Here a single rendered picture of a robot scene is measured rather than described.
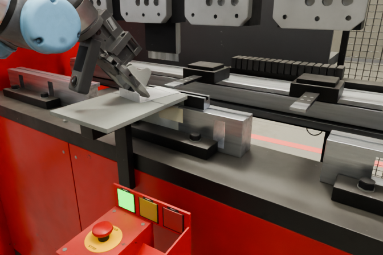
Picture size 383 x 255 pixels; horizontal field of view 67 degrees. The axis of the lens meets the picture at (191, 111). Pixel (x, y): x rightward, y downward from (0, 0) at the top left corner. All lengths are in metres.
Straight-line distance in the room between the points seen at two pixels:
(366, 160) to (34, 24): 0.58
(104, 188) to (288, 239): 0.52
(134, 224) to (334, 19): 0.55
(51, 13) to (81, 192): 0.68
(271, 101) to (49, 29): 0.66
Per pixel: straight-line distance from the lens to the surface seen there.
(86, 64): 0.62
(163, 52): 0.77
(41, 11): 0.41
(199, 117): 0.72
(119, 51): 0.64
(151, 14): 0.74
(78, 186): 1.00
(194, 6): 0.67
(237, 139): 0.69
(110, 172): 0.83
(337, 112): 0.87
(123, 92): 0.73
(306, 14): 0.57
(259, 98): 0.92
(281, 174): 0.66
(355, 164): 0.64
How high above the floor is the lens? 1.21
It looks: 20 degrees down
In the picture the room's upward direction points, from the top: straight up
